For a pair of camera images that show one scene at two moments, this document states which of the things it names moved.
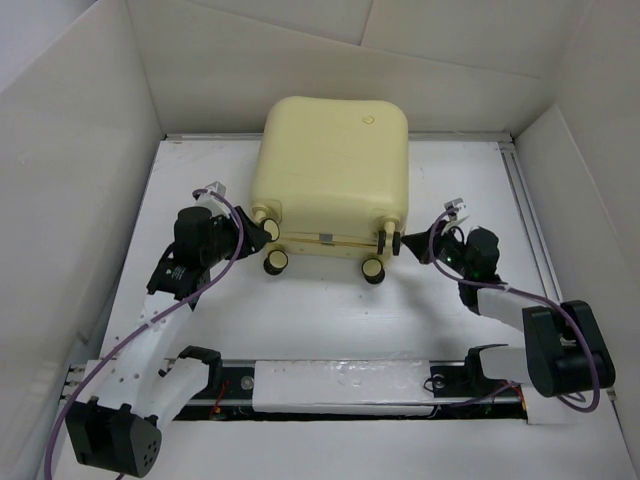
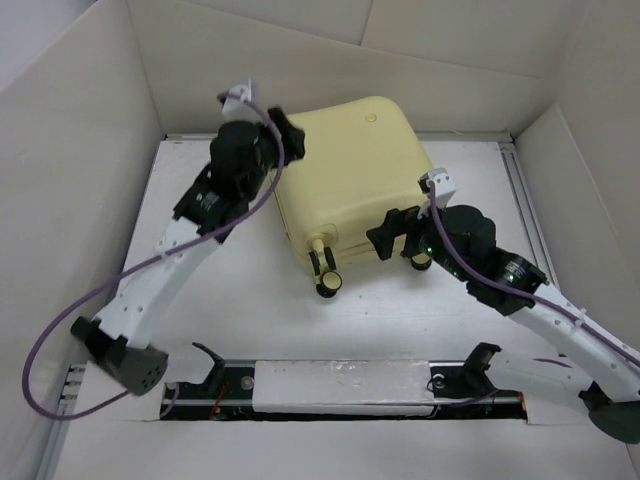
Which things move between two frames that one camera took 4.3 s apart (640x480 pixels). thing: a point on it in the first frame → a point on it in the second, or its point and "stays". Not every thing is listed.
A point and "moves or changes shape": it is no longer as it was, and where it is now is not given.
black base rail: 457,395 stays
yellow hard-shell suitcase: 333,172 moves or changes shape
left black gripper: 254,239 → 293,141
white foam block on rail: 353,387 stays
